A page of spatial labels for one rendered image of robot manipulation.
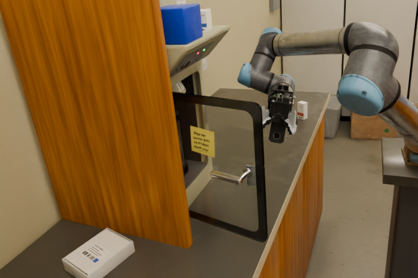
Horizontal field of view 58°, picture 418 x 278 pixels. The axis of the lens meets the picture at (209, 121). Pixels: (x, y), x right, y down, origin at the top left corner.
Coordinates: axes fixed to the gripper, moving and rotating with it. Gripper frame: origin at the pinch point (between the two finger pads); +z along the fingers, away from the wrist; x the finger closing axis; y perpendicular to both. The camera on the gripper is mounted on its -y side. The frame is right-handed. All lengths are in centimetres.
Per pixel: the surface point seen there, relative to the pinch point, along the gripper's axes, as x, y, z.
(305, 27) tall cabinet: 10, -27, -306
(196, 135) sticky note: -20.1, -1.0, 6.8
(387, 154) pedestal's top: 43, -26, -49
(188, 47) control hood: -24.0, 21.5, 2.9
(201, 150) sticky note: -18.7, -4.9, 7.2
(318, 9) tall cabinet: 19, -8, -304
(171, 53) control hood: -28.1, 19.9, 3.9
